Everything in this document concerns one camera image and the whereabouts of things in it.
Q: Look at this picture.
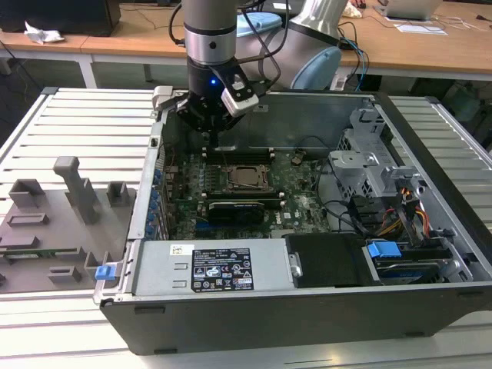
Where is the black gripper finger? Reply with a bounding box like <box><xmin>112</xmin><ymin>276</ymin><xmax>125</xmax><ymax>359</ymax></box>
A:
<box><xmin>213</xmin><ymin>113</ymin><xmax>247</xmax><ymax>150</ymax></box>
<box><xmin>176</xmin><ymin>98</ymin><xmax>216</xmax><ymax>150</ymax></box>

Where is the metal socket cover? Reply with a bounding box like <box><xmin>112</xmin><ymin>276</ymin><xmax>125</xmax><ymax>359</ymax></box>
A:
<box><xmin>226</xmin><ymin>164</ymin><xmax>272</xmax><ymax>190</ymax></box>

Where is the silver CPU plate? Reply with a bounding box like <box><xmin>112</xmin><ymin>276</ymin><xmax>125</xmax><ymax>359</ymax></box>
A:
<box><xmin>232</xmin><ymin>168</ymin><xmax>266</xmax><ymax>186</ymax></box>

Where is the black RAM slot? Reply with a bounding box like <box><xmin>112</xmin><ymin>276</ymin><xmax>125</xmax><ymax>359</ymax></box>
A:
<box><xmin>206</xmin><ymin>151</ymin><xmax>271</xmax><ymax>158</ymax></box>
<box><xmin>201</xmin><ymin>191</ymin><xmax>281</xmax><ymax>199</ymax></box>
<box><xmin>205</xmin><ymin>156</ymin><xmax>273</xmax><ymax>165</ymax></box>
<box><xmin>198</xmin><ymin>197</ymin><xmax>286</xmax><ymax>209</ymax></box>

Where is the CPU socket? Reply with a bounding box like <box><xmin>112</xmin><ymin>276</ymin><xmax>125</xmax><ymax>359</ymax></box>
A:
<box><xmin>225</xmin><ymin>164</ymin><xmax>277</xmax><ymax>192</ymax></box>

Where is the blue expansion slot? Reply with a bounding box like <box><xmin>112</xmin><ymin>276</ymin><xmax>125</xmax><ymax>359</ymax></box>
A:
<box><xmin>195</xmin><ymin>224</ymin><xmax>248</xmax><ymax>238</ymax></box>

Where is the black graphics card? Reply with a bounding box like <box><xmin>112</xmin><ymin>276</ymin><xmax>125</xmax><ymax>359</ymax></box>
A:
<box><xmin>207</xmin><ymin>199</ymin><xmax>266</xmax><ymax>227</ymax></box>

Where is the wooden desk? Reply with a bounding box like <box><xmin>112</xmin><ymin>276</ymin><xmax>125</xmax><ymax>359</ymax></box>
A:
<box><xmin>0</xmin><ymin>0</ymin><xmax>492</xmax><ymax>82</ymax></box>

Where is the green motherboard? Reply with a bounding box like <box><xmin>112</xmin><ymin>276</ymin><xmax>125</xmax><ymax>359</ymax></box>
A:
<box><xmin>163</xmin><ymin>151</ymin><xmax>335</xmax><ymax>241</ymax></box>

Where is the metal drive cage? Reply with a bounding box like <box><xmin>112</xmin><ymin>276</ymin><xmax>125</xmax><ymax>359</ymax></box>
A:
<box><xmin>327</xmin><ymin>107</ymin><xmax>424</xmax><ymax>201</ymax></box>

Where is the black label sticker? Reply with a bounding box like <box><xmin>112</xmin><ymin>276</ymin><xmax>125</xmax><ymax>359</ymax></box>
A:
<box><xmin>191</xmin><ymin>248</ymin><xmax>254</xmax><ymax>292</ymax></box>

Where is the grey power supply unit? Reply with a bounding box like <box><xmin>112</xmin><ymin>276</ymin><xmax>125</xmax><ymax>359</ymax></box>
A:
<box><xmin>132</xmin><ymin>238</ymin><xmax>290</xmax><ymax>297</ymax></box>

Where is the black computer box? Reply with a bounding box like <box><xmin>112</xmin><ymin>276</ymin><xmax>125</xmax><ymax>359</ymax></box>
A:
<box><xmin>0</xmin><ymin>0</ymin><xmax>122</xmax><ymax>38</ymax></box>

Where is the crumpled white paper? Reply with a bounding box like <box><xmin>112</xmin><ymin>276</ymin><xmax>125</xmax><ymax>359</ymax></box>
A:
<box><xmin>23</xmin><ymin>19</ymin><xmax>65</xmax><ymax>45</ymax></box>

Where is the black plastic shroud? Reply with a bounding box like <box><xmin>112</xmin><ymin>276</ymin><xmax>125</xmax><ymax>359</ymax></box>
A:
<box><xmin>285</xmin><ymin>233</ymin><xmax>382</xmax><ymax>290</ymax></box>

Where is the grey parts rack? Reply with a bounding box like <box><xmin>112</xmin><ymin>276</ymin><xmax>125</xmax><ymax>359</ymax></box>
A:
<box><xmin>0</xmin><ymin>155</ymin><xmax>138</xmax><ymax>295</ymax></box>

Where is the blue disk carrier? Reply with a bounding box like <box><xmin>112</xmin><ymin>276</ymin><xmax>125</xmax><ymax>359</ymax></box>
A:
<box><xmin>366</xmin><ymin>239</ymin><xmax>443</xmax><ymax>284</ymax></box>

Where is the green RAM stick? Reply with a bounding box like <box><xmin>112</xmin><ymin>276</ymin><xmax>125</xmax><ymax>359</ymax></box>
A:
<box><xmin>0</xmin><ymin>248</ymin><xmax>78</xmax><ymax>258</ymax></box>

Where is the black open PC case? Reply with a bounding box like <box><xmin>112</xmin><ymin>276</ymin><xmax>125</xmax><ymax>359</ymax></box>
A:
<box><xmin>94</xmin><ymin>86</ymin><xmax>492</xmax><ymax>357</ymax></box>

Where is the white paper sheet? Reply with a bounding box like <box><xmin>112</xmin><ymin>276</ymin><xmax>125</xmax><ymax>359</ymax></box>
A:
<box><xmin>394</xmin><ymin>22</ymin><xmax>449</xmax><ymax>37</ymax></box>

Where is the grey laptop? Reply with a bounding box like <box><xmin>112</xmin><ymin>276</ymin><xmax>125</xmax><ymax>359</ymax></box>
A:
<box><xmin>374</xmin><ymin>0</ymin><xmax>443</xmax><ymax>22</ymax></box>

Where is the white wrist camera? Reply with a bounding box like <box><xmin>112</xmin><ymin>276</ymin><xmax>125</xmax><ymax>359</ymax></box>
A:
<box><xmin>220</xmin><ymin>72</ymin><xmax>260</xmax><ymax>117</ymax></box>

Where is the blue cable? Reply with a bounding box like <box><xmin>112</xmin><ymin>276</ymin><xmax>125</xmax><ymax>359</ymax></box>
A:
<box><xmin>340</xmin><ymin>36</ymin><xmax>371</xmax><ymax>92</ymax></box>

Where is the yellow orange wire bundle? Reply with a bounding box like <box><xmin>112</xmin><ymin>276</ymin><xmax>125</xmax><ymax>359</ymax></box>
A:
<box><xmin>378</xmin><ymin>186</ymin><xmax>428</xmax><ymax>238</ymax></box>

